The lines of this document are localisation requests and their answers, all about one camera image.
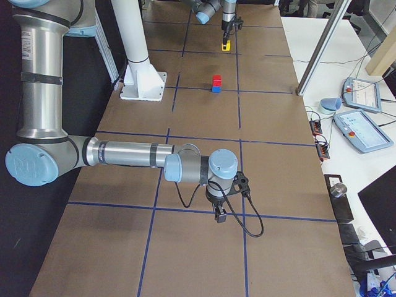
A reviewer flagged blue wooden block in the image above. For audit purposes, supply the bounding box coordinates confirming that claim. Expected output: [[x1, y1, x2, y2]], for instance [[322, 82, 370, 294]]
[[212, 86, 222, 93]]

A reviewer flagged red wooden block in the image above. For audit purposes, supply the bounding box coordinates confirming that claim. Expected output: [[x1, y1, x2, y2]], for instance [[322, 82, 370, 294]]
[[212, 74, 222, 88]]

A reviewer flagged white mount pole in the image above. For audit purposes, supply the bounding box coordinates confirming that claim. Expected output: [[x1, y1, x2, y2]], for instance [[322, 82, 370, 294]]
[[111, 0, 149, 67]]

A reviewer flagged far teach pendant tablet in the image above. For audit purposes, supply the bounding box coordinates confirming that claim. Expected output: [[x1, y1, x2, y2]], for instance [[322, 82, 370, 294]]
[[342, 77, 382, 113]]

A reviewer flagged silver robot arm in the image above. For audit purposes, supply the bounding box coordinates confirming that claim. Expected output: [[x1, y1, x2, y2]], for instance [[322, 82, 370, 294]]
[[5, 1, 238, 223], [182, 0, 243, 51]]

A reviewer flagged white mount base plate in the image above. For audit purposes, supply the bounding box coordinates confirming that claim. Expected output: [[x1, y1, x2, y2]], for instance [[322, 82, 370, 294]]
[[120, 61, 167, 101]]

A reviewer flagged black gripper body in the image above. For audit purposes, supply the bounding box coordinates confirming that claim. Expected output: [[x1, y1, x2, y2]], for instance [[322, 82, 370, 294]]
[[205, 183, 231, 203], [222, 20, 233, 33]]

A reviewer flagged yellow wooden block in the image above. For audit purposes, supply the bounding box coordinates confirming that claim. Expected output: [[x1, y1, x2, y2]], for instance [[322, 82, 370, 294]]
[[222, 40, 231, 51]]

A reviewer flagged light blue tape roll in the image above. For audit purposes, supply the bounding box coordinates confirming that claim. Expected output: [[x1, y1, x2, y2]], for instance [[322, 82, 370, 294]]
[[319, 97, 342, 114]]

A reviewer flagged teach pendant tablet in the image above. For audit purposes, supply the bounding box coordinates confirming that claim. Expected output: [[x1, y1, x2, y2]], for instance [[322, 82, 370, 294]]
[[334, 109, 394, 153], [342, 77, 382, 113]]

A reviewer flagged metal cup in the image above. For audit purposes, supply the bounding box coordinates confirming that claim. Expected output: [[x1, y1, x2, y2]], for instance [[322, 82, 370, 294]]
[[330, 183, 347, 199]]

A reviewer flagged near teach pendant tablet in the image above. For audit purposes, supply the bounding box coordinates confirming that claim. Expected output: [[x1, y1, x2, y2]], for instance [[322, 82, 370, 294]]
[[334, 109, 394, 153]]

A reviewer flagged aluminium frame post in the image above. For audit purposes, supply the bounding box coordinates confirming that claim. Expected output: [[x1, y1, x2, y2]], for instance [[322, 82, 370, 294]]
[[296, 0, 351, 96]]

